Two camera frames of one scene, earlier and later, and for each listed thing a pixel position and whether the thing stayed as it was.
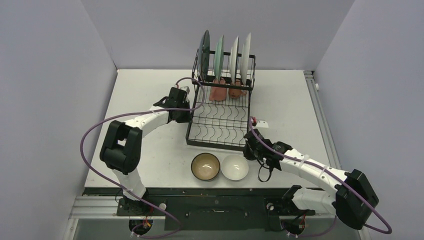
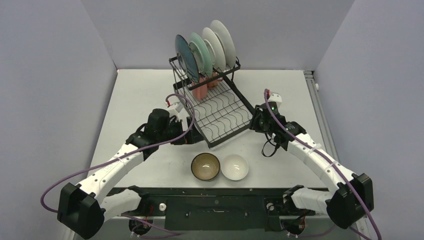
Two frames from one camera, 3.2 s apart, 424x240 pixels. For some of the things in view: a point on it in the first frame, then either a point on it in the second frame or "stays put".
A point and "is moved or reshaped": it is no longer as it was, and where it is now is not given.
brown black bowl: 205,167 stays put
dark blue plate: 204,55 -> 186,58
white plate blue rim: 233,59 -> 216,48
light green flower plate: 218,57 -> 202,55
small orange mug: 236,94 -> 213,84
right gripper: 250,149 -> 257,117
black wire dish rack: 220,114 is moved or reshaped
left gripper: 187,119 -> 191,136
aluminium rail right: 324,127 stays put
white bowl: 234,167 stays put
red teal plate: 245,59 -> 224,35
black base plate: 209,209 stays put
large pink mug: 217,93 -> 201,92
